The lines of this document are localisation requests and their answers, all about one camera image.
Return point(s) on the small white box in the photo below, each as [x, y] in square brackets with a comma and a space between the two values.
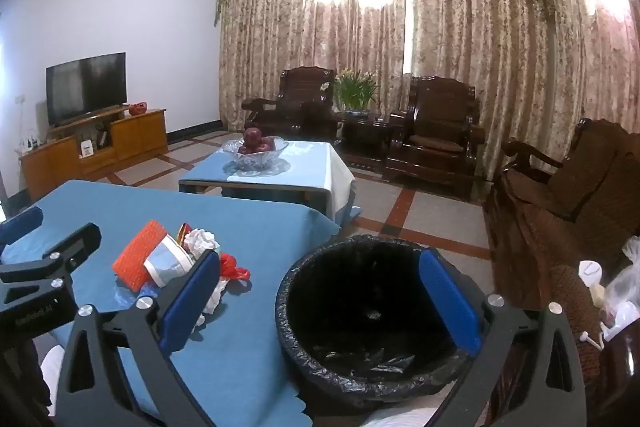
[87, 150]

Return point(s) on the clear plastic bag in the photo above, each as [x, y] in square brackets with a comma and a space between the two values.
[622, 292]

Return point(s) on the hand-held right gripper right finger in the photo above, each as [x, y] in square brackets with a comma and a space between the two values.
[450, 302]

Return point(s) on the orange foam net sleeve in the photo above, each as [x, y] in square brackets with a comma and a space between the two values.
[137, 254]

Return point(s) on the black lined trash bin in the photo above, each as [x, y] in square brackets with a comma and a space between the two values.
[360, 287]

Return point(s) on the blue tablecloth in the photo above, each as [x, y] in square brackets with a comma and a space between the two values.
[250, 227]

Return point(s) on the dark wooden sofa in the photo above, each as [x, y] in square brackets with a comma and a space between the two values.
[575, 187]

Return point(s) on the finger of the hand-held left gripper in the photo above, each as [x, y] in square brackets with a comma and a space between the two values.
[20, 227]
[75, 247]

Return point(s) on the potted flowering plant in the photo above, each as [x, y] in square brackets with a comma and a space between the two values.
[355, 92]

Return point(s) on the dark wooden side table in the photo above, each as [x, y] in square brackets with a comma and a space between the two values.
[362, 132]

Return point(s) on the pale blue coffee table cloth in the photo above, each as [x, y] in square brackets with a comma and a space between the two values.
[310, 167]

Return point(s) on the large red apple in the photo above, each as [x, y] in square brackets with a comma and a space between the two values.
[252, 137]

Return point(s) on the white and blue paper cup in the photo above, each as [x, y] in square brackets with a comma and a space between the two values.
[167, 264]

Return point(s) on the dark wooden armchair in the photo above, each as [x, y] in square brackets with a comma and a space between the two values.
[440, 117]
[300, 92]

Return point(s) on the glass fruit bowl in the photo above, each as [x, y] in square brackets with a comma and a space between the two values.
[260, 160]

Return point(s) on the white cloth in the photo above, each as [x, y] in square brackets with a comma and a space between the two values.
[215, 301]

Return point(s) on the red paper cup gold inside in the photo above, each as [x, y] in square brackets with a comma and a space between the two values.
[188, 231]

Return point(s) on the beige patterned curtain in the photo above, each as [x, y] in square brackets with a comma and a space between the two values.
[450, 7]

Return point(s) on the black flat television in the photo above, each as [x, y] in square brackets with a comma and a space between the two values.
[85, 87]

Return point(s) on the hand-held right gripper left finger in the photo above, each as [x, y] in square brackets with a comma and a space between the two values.
[192, 297]

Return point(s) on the wooden television cabinet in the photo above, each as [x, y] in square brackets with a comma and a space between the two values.
[145, 132]

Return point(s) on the red bowl on cabinet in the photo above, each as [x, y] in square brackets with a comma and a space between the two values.
[138, 109]

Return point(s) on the small red apple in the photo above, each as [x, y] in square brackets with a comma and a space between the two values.
[269, 143]

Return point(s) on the white tissue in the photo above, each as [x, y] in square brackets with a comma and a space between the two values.
[201, 241]

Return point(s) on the red plastic bag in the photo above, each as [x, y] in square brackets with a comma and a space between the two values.
[234, 269]

